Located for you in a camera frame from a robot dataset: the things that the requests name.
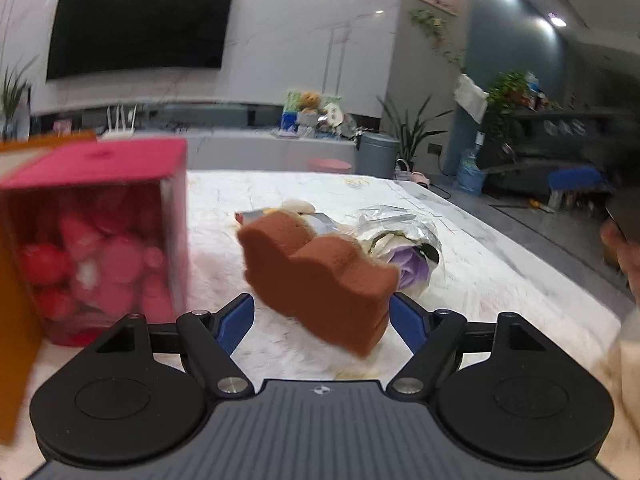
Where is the leafy green shelf plant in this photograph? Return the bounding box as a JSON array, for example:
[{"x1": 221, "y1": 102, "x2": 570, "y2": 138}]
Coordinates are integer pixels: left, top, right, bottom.
[{"x1": 486, "y1": 71, "x2": 532, "y2": 133}]

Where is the grey pedal bin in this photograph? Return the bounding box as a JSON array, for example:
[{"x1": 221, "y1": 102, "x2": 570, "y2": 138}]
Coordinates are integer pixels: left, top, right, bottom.
[{"x1": 357, "y1": 132, "x2": 401, "y2": 179}]

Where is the blue plastic stool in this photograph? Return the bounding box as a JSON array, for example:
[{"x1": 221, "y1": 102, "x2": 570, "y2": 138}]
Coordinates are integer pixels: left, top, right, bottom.
[{"x1": 546, "y1": 166, "x2": 604, "y2": 212}]

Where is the white router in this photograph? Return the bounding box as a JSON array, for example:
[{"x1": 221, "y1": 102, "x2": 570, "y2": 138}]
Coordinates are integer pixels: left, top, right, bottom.
[{"x1": 101, "y1": 104, "x2": 137, "y2": 139}]

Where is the pink box with clear window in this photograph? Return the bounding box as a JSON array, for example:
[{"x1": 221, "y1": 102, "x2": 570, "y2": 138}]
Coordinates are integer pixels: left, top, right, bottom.
[{"x1": 0, "y1": 137, "x2": 192, "y2": 349}]

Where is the grey television console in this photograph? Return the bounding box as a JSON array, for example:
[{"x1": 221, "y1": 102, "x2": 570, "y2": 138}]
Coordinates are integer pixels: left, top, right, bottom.
[{"x1": 27, "y1": 102, "x2": 362, "y2": 174}]

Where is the black wall television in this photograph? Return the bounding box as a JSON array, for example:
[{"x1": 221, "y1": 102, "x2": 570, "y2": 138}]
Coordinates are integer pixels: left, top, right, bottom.
[{"x1": 45, "y1": 0, "x2": 239, "y2": 84}]

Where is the hanging green vine plant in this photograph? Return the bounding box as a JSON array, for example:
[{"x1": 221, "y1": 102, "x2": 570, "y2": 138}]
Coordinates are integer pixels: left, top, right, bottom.
[{"x1": 409, "y1": 7, "x2": 468, "y2": 67}]

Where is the green plant in glass vase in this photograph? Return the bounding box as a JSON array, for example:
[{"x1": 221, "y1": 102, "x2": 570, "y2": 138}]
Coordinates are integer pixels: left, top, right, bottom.
[{"x1": 0, "y1": 54, "x2": 40, "y2": 142}]

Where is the person's right hand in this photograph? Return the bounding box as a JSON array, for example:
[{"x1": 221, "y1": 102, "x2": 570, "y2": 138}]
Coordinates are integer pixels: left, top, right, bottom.
[{"x1": 599, "y1": 219, "x2": 640, "y2": 307}]

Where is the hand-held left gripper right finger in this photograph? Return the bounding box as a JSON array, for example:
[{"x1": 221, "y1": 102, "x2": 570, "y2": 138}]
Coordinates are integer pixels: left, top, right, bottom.
[{"x1": 387, "y1": 292, "x2": 572, "y2": 397}]

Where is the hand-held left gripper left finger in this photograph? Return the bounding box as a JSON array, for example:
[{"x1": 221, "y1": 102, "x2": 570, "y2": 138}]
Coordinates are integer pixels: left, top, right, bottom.
[{"x1": 69, "y1": 292, "x2": 256, "y2": 397}]

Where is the green potted floor plant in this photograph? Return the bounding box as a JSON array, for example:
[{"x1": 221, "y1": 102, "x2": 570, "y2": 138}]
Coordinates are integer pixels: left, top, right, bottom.
[{"x1": 376, "y1": 94, "x2": 453, "y2": 172}]

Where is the person's right forearm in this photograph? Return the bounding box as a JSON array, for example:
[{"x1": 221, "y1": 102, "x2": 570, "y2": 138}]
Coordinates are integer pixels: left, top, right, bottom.
[{"x1": 591, "y1": 305, "x2": 640, "y2": 467}]

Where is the purple flower in clear wrap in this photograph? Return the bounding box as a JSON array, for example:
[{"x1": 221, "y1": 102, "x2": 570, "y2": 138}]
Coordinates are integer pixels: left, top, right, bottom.
[{"x1": 349, "y1": 203, "x2": 446, "y2": 300}]

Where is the large blue water bottle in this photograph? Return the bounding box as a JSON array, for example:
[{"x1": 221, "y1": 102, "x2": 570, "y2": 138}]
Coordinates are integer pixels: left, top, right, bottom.
[{"x1": 456, "y1": 147, "x2": 489, "y2": 197}]

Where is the orange cardboard box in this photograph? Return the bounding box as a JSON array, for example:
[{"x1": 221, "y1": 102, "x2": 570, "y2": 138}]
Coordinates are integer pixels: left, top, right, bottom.
[{"x1": 0, "y1": 129, "x2": 98, "y2": 447}]

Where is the brown plush toy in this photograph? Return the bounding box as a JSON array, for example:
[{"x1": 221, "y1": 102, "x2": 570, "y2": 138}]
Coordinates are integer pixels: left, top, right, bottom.
[{"x1": 236, "y1": 209, "x2": 402, "y2": 359}]

